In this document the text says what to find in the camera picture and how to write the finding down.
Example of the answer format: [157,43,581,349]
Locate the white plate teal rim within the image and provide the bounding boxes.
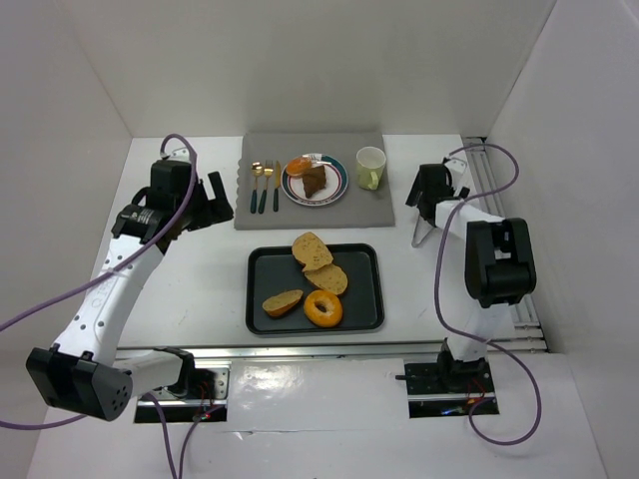
[281,153,348,207]

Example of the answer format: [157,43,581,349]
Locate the orange round bun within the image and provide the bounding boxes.
[286,155,314,178]

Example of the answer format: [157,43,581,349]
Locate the upper seeded bread slice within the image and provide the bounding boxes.
[292,232,333,272]

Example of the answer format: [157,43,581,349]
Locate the grey place mat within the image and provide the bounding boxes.
[234,132,395,231]

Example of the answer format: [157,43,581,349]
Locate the aluminium side rail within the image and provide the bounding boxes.
[462,137,548,353]

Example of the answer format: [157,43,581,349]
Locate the lower seeded bread slice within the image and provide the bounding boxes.
[305,263,348,296]

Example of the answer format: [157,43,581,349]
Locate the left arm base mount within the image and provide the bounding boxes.
[123,347,230,424]

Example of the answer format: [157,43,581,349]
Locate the gold knife green handle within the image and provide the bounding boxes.
[273,162,282,213]

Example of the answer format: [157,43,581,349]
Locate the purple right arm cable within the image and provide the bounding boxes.
[432,143,544,446]

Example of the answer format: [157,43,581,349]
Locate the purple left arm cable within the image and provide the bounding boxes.
[0,133,199,479]

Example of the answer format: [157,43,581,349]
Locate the orange glazed donut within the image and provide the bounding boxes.
[304,289,343,328]

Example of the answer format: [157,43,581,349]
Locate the light green mug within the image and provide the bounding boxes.
[355,147,386,191]

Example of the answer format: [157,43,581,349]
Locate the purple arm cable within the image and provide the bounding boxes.
[0,133,199,479]
[432,143,544,446]

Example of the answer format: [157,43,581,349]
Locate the dark rectangular baking tray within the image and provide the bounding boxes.
[246,243,384,336]

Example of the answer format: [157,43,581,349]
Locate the metal bread tongs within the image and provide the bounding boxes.
[410,214,435,248]

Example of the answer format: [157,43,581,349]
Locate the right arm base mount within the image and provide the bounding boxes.
[394,360,499,419]

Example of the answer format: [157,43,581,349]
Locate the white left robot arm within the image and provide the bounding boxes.
[26,160,234,421]

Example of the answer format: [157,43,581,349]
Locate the gold fork green handle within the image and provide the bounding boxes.
[258,161,274,214]

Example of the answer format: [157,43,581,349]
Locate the small seeded bread slice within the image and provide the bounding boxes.
[262,289,304,317]

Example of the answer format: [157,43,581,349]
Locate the gold spoon green handle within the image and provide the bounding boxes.
[250,162,264,214]

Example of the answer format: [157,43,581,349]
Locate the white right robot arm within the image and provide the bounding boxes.
[406,164,536,393]

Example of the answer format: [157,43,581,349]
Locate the brown chocolate croissant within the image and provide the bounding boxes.
[302,165,326,199]

